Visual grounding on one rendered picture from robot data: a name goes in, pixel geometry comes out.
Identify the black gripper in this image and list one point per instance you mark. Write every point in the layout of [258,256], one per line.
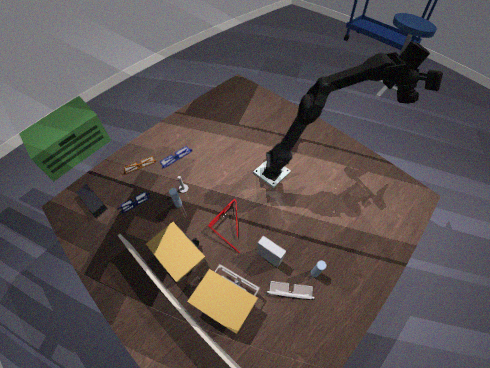
[433,80]

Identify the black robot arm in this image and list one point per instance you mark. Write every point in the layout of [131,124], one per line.
[376,68]

